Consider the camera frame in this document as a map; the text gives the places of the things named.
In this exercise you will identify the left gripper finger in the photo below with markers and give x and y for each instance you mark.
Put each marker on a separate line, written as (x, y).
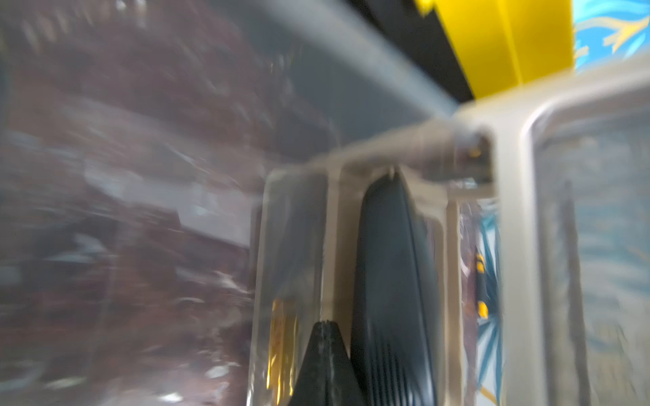
(326, 377)

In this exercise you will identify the beige drawer organizer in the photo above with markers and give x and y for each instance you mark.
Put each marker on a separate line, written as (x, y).
(536, 209)

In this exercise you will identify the yellow black toolbox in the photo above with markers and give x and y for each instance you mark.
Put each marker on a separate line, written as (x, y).
(475, 49)

